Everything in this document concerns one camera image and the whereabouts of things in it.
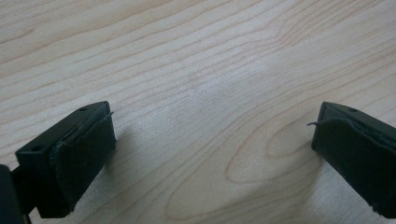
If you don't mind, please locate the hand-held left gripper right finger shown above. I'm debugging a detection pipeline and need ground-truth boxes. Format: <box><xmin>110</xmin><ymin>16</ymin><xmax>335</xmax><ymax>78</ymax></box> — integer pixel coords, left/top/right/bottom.
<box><xmin>306</xmin><ymin>101</ymin><xmax>396</xmax><ymax>219</ymax></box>

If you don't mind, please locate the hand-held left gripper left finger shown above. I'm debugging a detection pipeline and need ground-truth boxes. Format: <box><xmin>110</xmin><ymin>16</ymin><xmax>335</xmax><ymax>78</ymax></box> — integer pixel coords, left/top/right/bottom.
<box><xmin>14</xmin><ymin>100</ymin><xmax>118</xmax><ymax>219</ymax></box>

